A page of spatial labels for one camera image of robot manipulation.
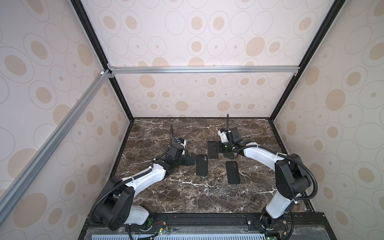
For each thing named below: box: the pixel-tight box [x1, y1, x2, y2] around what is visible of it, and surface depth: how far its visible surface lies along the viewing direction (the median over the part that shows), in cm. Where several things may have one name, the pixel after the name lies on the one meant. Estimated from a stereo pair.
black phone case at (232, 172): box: [225, 161, 240, 185], surface depth 94 cm
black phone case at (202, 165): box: [196, 154, 208, 177], surface depth 96 cm
